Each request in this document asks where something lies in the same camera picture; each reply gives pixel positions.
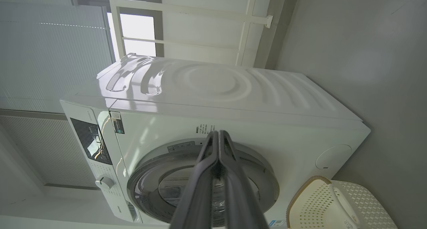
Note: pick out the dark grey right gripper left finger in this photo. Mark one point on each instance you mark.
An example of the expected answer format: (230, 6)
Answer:
(195, 195)

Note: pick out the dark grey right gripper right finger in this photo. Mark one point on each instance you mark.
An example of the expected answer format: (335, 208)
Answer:
(240, 199)

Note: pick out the round washing machine door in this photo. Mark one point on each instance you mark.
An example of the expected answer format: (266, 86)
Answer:
(150, 179)

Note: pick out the cream perforated laundry basket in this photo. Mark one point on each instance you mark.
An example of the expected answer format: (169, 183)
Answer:
(313, 202)

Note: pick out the white front-load washing machine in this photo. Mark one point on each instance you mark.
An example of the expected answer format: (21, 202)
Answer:
(233, 89)

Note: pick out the blue energy label sticker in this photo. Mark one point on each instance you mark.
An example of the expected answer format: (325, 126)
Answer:
(277, 223)

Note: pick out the printed warning text label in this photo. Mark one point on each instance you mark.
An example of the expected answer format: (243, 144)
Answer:
(203, 129)

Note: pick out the white control knob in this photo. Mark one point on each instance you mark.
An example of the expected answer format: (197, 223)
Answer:
(104, 182)

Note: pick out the round filter cover flap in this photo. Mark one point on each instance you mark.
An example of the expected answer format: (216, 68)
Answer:
(333, 156)

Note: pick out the small QR code sticker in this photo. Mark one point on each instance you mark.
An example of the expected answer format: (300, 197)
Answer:
(117, 122)

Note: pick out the black control display panel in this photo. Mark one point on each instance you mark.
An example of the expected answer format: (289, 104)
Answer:
(89, 140)

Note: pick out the white metal window rack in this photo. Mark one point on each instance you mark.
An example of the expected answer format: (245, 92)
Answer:
(200, 12)

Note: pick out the white window blind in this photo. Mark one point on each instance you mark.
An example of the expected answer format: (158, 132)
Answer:
(50, 55)

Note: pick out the white ribbed wall panel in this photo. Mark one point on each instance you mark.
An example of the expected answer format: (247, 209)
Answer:
(50, 149)

